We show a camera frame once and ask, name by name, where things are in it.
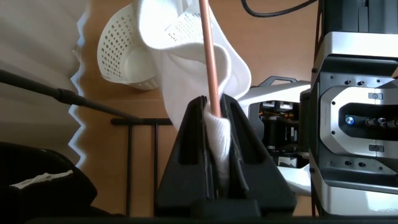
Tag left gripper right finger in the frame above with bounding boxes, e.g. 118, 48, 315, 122
220, 93, 297, 218

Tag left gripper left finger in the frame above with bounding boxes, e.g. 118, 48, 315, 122
155, 95, 218, 218

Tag black shorts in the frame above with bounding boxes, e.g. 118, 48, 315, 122
0, 141, 125, 219

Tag pink clothes hanger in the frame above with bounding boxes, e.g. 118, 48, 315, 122
198, 0, 222, 118

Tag beige curtain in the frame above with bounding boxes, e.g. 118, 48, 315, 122
0, 0, 91, 169

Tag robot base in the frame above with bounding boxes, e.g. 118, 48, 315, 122
238, 0, 398, 218

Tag black cable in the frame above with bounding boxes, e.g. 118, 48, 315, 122
241, 0, 318, 19

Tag white printed t-shirt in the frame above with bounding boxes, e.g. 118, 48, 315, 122
136, 0, 252, 194

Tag black clothes rack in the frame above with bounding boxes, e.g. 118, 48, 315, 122
0, 68, 174, 218

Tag white laundry basket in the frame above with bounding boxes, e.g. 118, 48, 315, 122
96, 2, 162, 91

